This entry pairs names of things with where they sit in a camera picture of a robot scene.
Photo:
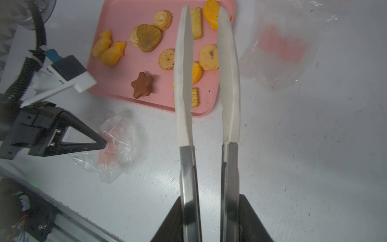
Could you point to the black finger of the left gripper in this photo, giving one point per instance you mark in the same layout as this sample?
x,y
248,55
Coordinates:
x,y
68,134

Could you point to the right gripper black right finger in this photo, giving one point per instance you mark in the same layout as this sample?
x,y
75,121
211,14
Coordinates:
x,y
250,227

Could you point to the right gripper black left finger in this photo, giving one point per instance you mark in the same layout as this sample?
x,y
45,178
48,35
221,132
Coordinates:
x,y
171,229

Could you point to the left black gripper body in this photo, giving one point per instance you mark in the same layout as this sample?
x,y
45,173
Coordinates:
x,y
36,127

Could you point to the clear resealable bag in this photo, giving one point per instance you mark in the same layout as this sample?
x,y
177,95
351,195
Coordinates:
x,y
123,135
286,37

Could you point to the brown star cookie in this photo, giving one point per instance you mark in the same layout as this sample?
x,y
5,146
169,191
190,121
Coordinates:
x,y
142,85

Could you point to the round cracker cookie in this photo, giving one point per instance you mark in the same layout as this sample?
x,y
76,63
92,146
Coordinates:
x,y
166,59
208,57

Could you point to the steel tongs with white tips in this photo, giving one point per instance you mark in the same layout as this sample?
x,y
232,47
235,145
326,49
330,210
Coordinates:
x,y
230,100

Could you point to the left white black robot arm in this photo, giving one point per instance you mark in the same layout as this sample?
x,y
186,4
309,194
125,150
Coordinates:
x,y
21,88

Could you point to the yellow duck cookie right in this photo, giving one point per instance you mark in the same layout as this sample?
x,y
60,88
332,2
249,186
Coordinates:
x,y
114,53

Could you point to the yellow duck cookie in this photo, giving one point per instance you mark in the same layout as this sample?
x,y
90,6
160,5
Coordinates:
x,y
102,44
114,53

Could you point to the yellow duck cookie left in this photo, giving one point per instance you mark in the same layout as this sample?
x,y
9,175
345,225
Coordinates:
x,y
102,44

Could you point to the pink plastic tray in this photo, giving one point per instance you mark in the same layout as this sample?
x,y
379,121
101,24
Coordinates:
x,y
121,17

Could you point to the brown heart cookie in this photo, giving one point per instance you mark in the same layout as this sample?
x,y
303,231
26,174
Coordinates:
x,y
149,37

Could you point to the square yellow cracker bottom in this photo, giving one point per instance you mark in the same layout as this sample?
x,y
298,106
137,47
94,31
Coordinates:
x,y
193,99

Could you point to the round swirl cookie top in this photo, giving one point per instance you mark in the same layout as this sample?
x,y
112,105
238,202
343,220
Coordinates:
x,y
162,20

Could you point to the rectangular yellow biscuit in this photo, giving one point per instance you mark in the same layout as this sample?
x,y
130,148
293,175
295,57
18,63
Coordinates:
x,y
196,23

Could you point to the orange oval cookie top right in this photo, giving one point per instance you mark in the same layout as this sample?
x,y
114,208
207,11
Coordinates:
x,y
211,10

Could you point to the aluminium front rail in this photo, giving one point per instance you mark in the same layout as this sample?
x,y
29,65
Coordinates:
x,y
29,215

